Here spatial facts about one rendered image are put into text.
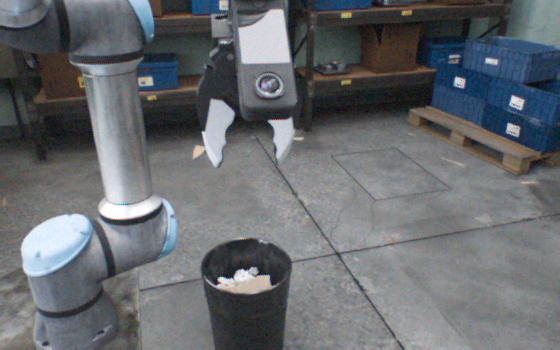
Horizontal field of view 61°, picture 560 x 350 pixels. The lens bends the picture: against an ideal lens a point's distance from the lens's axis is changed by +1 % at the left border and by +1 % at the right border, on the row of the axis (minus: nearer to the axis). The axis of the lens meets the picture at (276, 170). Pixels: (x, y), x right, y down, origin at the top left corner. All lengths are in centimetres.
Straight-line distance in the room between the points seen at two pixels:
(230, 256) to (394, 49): 292
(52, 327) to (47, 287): 9
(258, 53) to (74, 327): 69
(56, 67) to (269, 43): 345
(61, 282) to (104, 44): 41
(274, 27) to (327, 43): 423
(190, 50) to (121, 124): 351
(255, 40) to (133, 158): 50
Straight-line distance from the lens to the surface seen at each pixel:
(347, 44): 473
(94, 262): 90
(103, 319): 98
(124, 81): 81
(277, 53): 40
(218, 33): 47
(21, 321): 111
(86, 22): 77
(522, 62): 386
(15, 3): 68
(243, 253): 192
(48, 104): 383
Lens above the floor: 148
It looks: 26 degrees down
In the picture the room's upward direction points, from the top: straight up
